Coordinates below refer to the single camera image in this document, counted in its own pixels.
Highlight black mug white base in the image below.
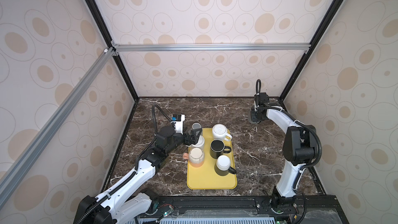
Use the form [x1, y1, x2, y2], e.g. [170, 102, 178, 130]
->
[215, 155, 237, 176]

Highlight large grey mug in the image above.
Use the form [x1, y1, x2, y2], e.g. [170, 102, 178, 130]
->
[248, 112, 258, 124]

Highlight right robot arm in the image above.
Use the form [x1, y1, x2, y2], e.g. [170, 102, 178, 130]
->
[250, 91, 322, 211]

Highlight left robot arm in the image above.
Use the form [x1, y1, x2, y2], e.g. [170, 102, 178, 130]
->
[73, 126, 202, 224]

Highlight small grey mug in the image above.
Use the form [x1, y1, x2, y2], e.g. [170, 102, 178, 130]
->
[192, 123, 202, 132]

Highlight white mug upside down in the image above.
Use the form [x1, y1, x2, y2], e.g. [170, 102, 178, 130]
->
[190, 135, 205, 150]

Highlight peach and cream mug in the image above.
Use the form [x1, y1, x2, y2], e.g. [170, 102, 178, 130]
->
[182, 148, 205, 168]

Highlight white ribbed mug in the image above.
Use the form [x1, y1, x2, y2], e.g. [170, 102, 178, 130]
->
[212, 124, 232, 141]

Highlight black mug white rim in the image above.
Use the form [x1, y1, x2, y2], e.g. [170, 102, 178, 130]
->
[210, 139, 232, 159]

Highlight yellow plastic tray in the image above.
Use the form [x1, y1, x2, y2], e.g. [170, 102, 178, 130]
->
[187, 128, 237, 190]

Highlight green lit circuit board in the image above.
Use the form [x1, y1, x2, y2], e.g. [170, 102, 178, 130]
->
[158, 204, 174, 218]

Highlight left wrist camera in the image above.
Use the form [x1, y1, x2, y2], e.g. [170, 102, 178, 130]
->
[171, 114, 185, 134]

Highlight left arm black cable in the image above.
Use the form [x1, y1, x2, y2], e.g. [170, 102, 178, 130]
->
[151, 104, 172, 138]

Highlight back aluminium rail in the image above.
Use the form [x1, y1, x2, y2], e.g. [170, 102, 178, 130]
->
[105, 43, 311, 54]

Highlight aluminium rail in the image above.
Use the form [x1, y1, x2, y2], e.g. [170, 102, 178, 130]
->
[1, 47, 115, 208]
[105, 43, 311, 54]

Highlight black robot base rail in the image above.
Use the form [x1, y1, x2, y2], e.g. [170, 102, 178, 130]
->
[126, 195, 348, 224]

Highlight left aluminium rail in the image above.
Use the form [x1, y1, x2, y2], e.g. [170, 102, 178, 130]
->
[1, 47, 115, 208]

